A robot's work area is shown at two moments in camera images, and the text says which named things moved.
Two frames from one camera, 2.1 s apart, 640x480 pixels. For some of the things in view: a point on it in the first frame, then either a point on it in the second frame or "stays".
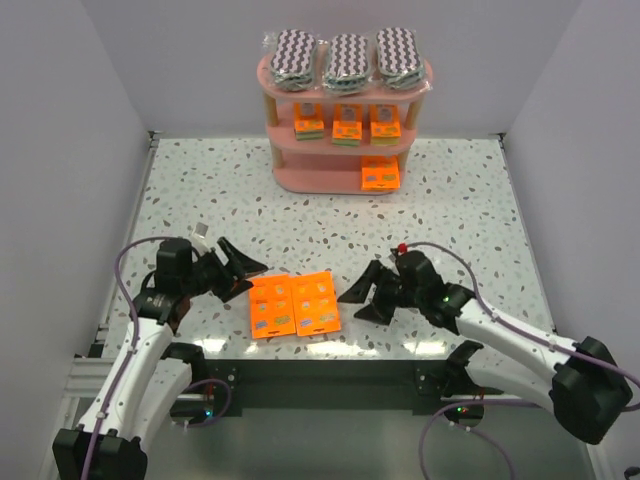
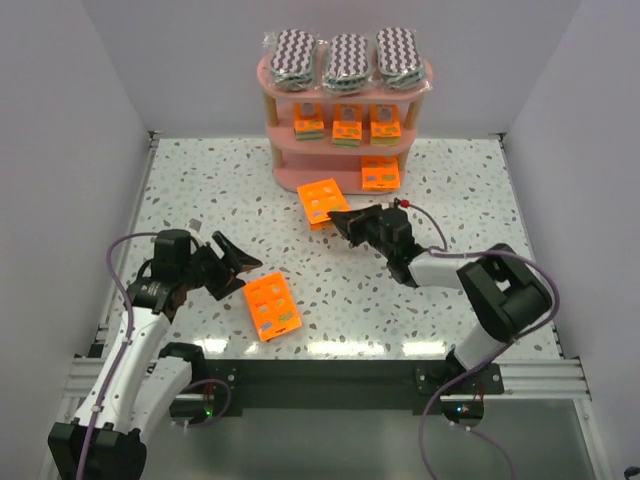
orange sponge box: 308,121 stays
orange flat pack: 315,304 → 320,198
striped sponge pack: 348,67 stays
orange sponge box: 385,128 stays
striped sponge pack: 398,58 stays
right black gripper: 386,291 → 367,228
